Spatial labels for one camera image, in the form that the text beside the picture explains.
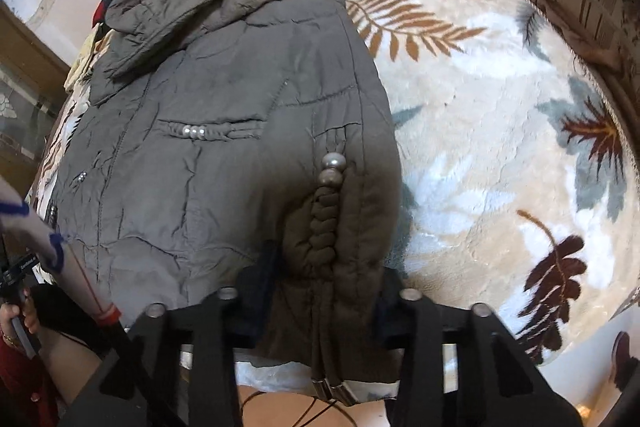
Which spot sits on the person's left hand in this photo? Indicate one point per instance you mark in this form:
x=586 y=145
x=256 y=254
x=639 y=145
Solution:
x=7 y=314

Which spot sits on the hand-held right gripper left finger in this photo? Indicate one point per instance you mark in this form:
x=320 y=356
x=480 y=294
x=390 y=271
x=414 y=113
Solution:
x=250 y=307

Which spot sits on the red garment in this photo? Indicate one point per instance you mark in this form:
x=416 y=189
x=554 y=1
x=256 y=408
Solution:
x=102 y=9

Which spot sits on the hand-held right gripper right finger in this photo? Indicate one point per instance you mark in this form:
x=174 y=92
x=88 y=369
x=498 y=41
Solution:
x=395 y=322

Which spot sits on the leaf print fleece blanket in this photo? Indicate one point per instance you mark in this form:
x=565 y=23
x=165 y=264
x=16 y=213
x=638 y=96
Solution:
x=475 y=132

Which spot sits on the olive hooded puffer jacket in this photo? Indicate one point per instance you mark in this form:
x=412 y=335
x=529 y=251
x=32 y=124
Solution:
x=200 y=157

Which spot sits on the wooden door with glass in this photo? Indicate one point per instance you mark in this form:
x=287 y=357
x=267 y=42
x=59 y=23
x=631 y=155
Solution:
x=25 y=107

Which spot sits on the person's red clothing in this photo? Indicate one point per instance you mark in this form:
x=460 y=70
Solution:
x=20 y=387

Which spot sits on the pale yellow cloth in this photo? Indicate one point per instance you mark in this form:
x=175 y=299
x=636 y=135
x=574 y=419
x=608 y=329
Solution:
x=82 y=67

